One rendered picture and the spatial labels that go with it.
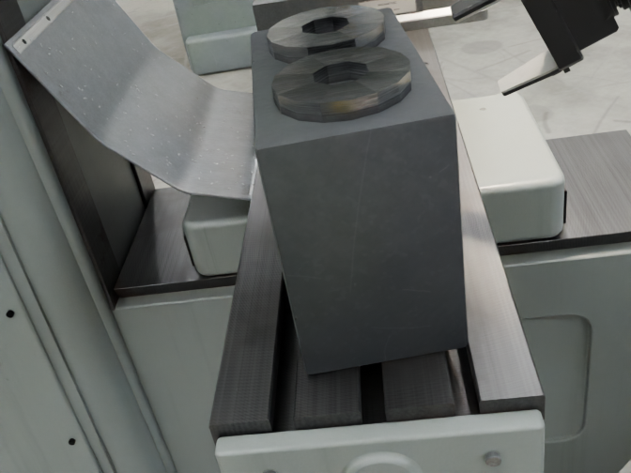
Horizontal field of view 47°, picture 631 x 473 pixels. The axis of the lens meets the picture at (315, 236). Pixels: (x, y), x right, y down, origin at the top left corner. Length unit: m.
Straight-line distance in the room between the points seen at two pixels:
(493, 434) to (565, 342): 0.61
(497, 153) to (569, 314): 0.25
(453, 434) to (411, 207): 0.15
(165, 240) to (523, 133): 0.54
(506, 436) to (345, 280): 0.15
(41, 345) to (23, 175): 0.25
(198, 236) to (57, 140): 0.21
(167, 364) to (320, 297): 0.64
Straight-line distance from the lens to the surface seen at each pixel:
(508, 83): 0.80
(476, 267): 0.62
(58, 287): 1.00
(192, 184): 0.93
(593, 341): 1.11
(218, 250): 0.97
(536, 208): 0.96
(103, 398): 1.11
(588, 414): 1.21
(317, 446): 0.51
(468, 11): 0.73
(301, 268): 0.48
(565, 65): 0.77
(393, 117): 0.44
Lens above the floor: 1.36
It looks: 34 degrees down
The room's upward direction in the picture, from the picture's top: 11 degrees counter-clockwise
